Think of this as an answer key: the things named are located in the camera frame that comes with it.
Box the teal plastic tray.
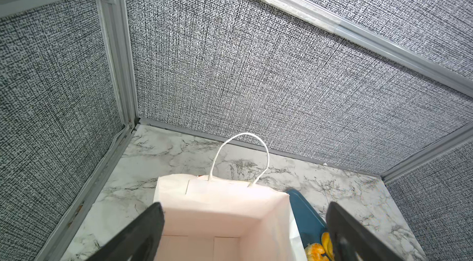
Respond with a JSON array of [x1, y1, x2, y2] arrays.
[[285, 188, 328, 248]]

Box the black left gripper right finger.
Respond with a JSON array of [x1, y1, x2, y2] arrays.
[[326, 202, 402, 261]]

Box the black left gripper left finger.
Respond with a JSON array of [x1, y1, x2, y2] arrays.
[[88, 203, 165, 261]]

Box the yellow metal tongs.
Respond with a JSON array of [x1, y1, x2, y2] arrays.
[[321, 231, 335, 261]]

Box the small round striped bun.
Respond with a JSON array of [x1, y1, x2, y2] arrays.
[[304, 243, 329, 261]]

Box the aluminium enclosure frame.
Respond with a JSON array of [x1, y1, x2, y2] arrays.
[[1, 0, 473, 261]]

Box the red paper gift bag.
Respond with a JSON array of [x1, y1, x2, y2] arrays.
[[153, 132, 308, 261]]

